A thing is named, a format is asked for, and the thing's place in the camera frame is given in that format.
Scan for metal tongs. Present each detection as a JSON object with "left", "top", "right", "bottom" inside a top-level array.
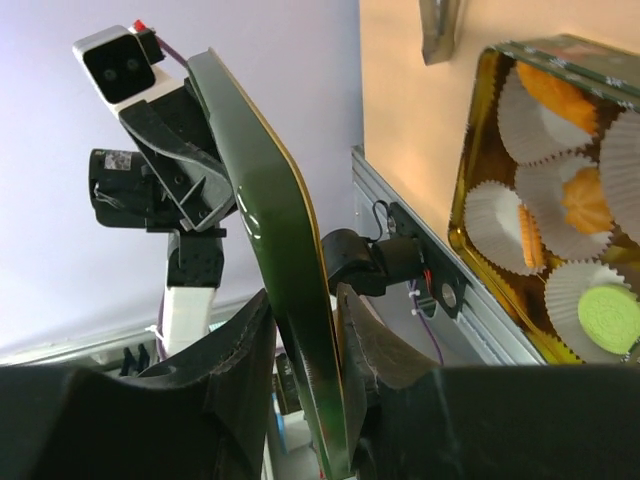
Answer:
[{"left": 418, "top": 0, "right": 465, "bottom": 66}]

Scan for tan round cookie top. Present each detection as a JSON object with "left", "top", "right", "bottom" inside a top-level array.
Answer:
[{"left": 518, "top": 205, "right": 545, "bottom": 269}]

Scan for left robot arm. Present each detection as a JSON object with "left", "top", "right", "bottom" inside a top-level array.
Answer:
[{"left": 89, "top": 83, "right": 237, "bottom": 360}]

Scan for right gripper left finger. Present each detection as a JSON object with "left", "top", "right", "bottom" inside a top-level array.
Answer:
[{"left": 1, "top": 292, "right": 276, "bottom": 479}]

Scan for gold cookie tin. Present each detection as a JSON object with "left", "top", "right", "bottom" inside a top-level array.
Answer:
[{"left": 448, "top": 35, "right": 639, "bottom": 364}]

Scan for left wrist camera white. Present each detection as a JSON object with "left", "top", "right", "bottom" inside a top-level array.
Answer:
[{"left": 72, "top": 21, "right": 181, "bottom": 114}]

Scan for gold tin lid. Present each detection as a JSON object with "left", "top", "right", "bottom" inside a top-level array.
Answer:
[{"left": 188, "top": 49, "right": 351, "bottom": 479}]

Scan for green round cookie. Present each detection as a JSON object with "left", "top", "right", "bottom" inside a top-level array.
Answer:
[{"left": 578, "top": 284, "right": 639, "bottom": 356}]

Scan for white paper cup bottom-left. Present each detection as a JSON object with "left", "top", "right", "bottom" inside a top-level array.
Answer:
[{"left": 463, "top": 181, "right": 546, "bottom": 276}]

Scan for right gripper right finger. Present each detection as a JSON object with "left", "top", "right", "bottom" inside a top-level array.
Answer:
[{"left": 337, "top": 284, "right": 639, "bottom": 479}]

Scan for white paper cup top-left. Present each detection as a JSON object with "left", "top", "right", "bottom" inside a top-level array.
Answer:
[{"left": 497, "top": 66, "right": 596, "bottom": 165}]

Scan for swirl butter cookie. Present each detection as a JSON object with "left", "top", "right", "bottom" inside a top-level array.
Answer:
[{"left": 562, "top": 167, "right": 613, "bottom": 235}]

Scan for white paper cup top-right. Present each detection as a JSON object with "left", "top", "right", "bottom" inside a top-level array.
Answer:
[{"left": 600, "top": 110, "right": 639, "bottom": 243}]

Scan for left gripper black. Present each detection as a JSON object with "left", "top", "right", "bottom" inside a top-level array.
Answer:
[{"left": 89, "top": 87, "right": 235, "bottom": 233}]

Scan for white paper cup bottom-right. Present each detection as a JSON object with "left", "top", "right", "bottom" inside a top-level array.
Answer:
[{"left": 544, "top": 260, "right": 639, "bottom": 363}]

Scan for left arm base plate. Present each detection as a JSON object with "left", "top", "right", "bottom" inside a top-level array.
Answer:
[{"left": 322, "top": 200, "right": 468, "bottom": 318}]

